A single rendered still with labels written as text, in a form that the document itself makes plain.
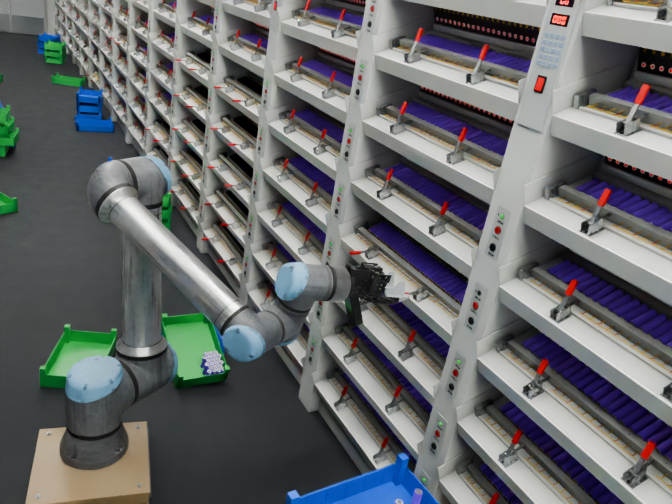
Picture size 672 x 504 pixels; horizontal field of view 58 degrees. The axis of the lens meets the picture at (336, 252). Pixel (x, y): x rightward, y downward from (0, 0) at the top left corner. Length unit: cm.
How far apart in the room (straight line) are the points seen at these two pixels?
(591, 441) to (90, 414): 127
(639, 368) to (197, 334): 178
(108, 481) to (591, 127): 151
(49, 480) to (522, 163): 148
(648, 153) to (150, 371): 143
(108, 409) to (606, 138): 142
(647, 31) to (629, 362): 59
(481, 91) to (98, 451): 141
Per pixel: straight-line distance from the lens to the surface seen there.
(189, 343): 255
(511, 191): 139
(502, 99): 143
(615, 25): 127
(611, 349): 130
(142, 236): 153
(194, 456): 216
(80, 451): 193
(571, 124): 130
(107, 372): 184
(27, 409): 238
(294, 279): 141
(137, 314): 185
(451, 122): 175
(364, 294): 155
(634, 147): 121
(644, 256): 123
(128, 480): 190
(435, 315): 164
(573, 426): 140
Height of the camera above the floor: 149
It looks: 24 degrees down
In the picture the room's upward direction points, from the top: 10 degrees clockwise
